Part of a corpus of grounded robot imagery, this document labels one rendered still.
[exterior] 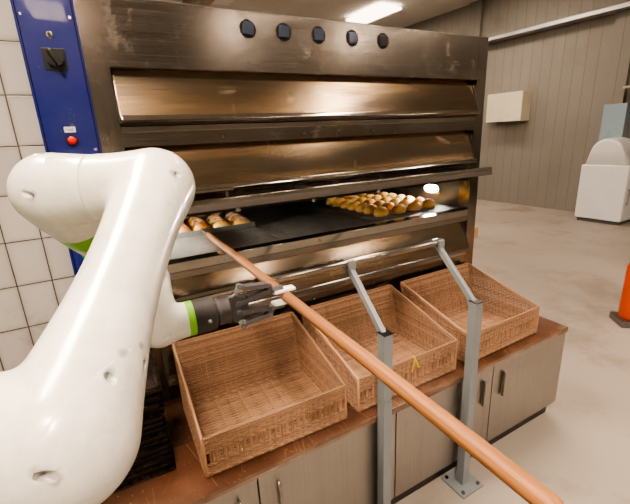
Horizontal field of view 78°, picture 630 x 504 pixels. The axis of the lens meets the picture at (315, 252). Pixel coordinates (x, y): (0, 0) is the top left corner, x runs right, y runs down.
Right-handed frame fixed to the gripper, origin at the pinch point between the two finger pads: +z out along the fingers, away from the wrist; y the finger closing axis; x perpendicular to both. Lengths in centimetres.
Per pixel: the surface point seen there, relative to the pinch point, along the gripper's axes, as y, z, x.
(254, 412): 61, -3, -31
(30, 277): -2, -67, -59
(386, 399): 51, 38, 1
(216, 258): 3, -4, -59
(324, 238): 3, 49, -59
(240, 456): 59, -16, -10
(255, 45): -79, 21, -59
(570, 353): 118, 244, -38
